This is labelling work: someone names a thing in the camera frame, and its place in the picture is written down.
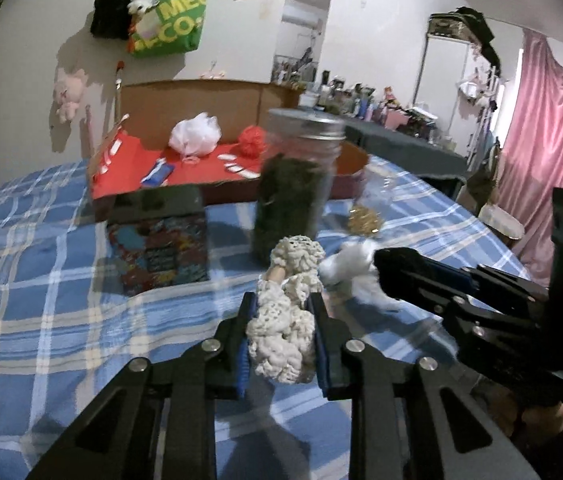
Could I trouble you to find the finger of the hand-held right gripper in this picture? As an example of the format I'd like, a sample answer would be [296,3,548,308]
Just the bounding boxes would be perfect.
[374,247,552,317]
[442,297,563,402]

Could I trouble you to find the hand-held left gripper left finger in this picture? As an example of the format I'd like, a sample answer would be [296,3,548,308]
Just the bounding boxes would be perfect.
[26,291,257,480]

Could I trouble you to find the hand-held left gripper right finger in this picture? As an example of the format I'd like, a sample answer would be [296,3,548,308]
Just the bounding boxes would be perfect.
[307,291,542,480]

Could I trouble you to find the white cotton wad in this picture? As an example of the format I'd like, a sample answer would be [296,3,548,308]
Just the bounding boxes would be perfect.
[319,239,402,311]

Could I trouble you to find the cream crochet scrunchie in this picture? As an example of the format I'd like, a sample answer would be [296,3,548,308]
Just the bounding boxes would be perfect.
[246,235,326,386]

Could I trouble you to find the coral mesh bath pouf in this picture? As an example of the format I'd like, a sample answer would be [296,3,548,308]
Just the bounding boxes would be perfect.
[238,126,267,157]

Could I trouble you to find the blue and white packet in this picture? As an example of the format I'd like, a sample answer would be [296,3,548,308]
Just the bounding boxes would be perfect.
[140,160,175,187]

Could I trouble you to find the white mesh bath pouf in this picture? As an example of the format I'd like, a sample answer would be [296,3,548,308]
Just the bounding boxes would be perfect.
[169,112,222,163]

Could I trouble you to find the cardboard box red lining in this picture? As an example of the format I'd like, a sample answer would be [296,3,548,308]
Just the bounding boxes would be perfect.
[86,79,369,223]

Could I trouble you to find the person's right hand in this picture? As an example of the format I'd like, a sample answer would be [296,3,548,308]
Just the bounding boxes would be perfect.
[511,400,563,448]

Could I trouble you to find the cream cushioned stool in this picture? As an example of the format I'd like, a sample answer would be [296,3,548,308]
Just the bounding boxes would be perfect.
[479,202,525,241]

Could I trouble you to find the dark green covered table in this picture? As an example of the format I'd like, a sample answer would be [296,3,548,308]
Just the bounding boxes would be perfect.
[341,115,469,191]

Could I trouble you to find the large glass jar metal lid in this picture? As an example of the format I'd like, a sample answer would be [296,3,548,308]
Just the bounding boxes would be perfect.
[252,107,346,266]

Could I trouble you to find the pink curtain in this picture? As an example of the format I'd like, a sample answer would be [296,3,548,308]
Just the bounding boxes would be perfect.
[496,27,563,288]

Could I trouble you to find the colourful printed tin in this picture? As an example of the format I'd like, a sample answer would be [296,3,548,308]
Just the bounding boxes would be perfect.
[106,185,211,298]

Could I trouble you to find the cluttered dresser with bottles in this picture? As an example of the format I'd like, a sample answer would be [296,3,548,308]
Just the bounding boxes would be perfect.
[272,55,457,151]

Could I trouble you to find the white cabinet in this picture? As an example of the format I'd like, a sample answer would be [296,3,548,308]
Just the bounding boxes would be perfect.
[414,30,502,161]

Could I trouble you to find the blue plaid blanket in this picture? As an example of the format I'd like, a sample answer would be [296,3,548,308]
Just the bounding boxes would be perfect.
[0,152,537,480]

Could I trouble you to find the patterned bag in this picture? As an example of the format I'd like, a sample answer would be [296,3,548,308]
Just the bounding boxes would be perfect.
[429,7,502,61]

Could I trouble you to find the pink plush toy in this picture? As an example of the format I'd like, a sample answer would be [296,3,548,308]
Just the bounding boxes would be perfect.
[53,67,87,123]

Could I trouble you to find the green tote bag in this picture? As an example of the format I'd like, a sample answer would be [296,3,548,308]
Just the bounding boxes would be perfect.
[126,0,211,58]

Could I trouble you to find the black bag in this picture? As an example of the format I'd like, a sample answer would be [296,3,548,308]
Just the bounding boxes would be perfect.
[90,0,147,40]

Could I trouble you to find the wall mirror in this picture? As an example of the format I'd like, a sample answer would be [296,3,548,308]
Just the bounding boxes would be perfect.
[272,0,335,86]

